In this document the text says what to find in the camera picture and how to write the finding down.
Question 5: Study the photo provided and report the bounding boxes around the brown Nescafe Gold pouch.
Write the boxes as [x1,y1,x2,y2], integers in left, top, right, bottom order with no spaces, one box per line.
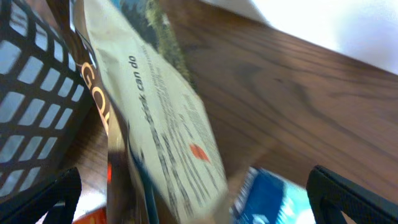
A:
[48,0,231,223]

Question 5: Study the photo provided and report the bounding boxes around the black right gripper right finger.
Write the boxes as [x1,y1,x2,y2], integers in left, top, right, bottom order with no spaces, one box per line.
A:
[306,166,397,224]

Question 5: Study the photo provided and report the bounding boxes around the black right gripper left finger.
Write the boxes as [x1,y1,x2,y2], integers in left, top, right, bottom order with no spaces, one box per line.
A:
[1,167,81,224]

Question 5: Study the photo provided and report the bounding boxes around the orange medicine box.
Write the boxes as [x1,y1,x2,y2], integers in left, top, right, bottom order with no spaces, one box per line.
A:
[73,207,107,224]

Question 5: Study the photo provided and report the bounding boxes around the blue Kleenex tissue pack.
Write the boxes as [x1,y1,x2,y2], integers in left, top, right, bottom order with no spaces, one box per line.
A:
[229,167,316,224]

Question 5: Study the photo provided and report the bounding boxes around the grey plastic basket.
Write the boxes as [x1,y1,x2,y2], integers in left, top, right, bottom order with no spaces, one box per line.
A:
[1,0,93,200]

